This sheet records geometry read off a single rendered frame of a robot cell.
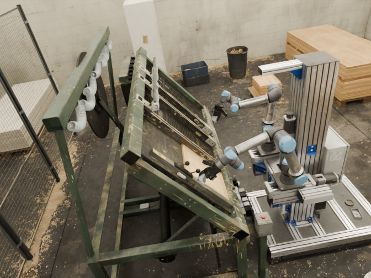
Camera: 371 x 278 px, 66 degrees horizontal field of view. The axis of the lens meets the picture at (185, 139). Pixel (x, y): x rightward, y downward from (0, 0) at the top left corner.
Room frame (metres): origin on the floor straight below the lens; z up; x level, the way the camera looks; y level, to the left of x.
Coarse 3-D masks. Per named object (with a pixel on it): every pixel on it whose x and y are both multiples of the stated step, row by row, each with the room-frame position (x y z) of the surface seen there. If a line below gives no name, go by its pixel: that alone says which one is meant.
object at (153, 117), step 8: (136, 96) 2.22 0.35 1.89; (144, 104) 2.18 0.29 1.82; (144, 112) 2.20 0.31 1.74; (152, 112) 2.24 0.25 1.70; (152, 120) 2.20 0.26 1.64; (160, 120) 2.20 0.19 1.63; (160, 128) 2.20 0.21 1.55; (168, 128) 2.20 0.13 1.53; (176, 136) 2.20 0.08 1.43; (184, 136) 2.24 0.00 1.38; (184, 144) 2.20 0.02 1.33; (192, 144) 2.20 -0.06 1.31; (200, 152) 2.20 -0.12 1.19; (208, 160) 2.20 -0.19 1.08; (224, 168) 2.20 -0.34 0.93
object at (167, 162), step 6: (150, 150) 1.76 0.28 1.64; (156, 156) 1.71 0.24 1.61; (162, 162) 1.71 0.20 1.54; (168, 162) 1.71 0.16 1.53; (174, 168) 1.71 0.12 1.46; (186, 174) 1.71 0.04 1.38; (192, 180) 1.71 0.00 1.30; (204, 186) 1.71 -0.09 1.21; (210, 192) 1.71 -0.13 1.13; (216, 192) 1.75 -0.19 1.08; (216, 198) 1.71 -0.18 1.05; (222, 198) 1.72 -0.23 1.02; (228, 204) 1.71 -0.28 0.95
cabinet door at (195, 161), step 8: (184, 152) 2.06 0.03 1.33; (192, 152) 2.16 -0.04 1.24; (184, 160) 1.94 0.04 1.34; (192, 160) 2.03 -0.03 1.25; (200, 160) 2.14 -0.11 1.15; (192, 168) 1.90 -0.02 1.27; (200, 168) 1.99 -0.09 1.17; (208, 184) 1.82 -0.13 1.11; (216, 184) 1.92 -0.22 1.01; (224, 184) 2.01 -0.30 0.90; (224, 192) 1.87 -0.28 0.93
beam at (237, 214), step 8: (208, 112) 3.55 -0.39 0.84; (216, 136) 2.92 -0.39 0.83; (216, 152) 2.52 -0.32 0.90; (224, 176) 2.11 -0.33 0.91; (232, 184) 2.05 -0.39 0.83; (232, 192) 1.91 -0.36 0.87; (232, 200) 1.78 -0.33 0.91; (232, 208) 1.69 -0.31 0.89; (240, 208) 1.73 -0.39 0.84; (232, 216) 1.62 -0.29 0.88; (240, 216) 1.61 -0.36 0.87; (240, 224) 1.50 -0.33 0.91; (240, 232) 1.46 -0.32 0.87; (248, 232) 1.47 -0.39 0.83
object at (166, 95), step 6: (156, 66) 2.98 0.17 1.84; (150, 78) 2.93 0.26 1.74; (162, 90) 2.93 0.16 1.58; (162, 96) 2.92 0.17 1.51; (168, 96) 2.92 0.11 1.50; (174, 102) 2.92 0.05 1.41; (180, 108) 2.92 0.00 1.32; (186, 108) 2.96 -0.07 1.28; (186, 114) 2.92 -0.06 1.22; (192, 114) 2.93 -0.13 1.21; (192, 120) 2.92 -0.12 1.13; (198, 120) 2.92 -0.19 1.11; (204, 126) 2.92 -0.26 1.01; (210, 132) 2.92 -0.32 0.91
